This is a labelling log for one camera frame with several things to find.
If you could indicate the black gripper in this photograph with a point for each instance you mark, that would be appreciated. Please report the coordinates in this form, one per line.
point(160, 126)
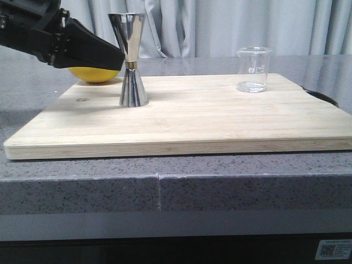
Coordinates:
point(37, 28)

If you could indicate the steel double jigger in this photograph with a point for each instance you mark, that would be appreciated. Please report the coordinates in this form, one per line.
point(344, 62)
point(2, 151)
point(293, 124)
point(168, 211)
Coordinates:
point(128, 28)

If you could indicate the clear glass beaker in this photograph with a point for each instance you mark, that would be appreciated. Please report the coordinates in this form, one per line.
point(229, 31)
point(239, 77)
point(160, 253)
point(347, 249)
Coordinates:
point(253, 69)

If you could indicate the yellow lemon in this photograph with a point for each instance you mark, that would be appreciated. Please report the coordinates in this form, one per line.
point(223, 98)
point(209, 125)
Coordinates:
point(93, 75)

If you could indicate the grey pleated curtain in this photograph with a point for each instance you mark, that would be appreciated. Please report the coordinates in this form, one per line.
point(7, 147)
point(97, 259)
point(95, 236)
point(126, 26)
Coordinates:
point(179, 29)

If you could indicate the light wooden cutting board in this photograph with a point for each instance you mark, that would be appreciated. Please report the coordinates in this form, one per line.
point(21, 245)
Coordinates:
point(197, 114)

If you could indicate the white QR code label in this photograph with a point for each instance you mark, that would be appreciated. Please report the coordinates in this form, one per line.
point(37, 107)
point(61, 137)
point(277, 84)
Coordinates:
point(333, 249)

